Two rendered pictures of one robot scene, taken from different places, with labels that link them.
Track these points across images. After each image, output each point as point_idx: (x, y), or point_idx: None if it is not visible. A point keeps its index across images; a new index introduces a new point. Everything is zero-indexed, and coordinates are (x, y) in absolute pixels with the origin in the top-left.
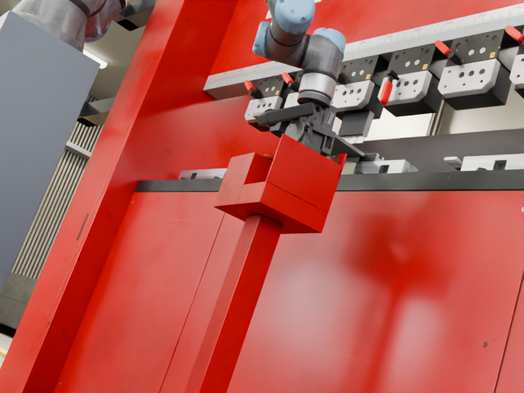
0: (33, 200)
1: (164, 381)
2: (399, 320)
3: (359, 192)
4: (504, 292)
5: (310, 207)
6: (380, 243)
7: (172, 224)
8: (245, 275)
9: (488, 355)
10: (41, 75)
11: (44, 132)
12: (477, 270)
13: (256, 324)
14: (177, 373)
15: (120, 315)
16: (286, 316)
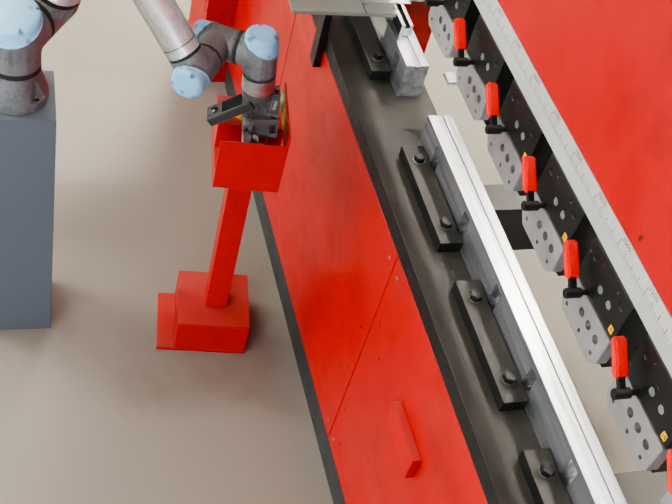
0: (48, 205)
1: None
2: (342, 258)
3: (345, 113)
4: (372, 304)
5: (262, 179)
6: (345, 181)
7: None
8: (229, 206)
9: (360, 334)
10: (16, 144)
11: (36, 171)
12: (368, 272)
13: (300, 160)
14: None
15: None
16: (310, 175)
